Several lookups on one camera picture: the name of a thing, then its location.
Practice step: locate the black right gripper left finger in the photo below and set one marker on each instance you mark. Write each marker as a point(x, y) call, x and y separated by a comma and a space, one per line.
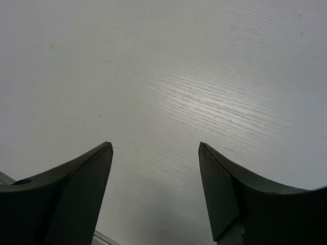
point(60, 205)

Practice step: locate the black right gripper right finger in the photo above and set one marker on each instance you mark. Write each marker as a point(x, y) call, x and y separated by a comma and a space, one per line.
point(246, 208)

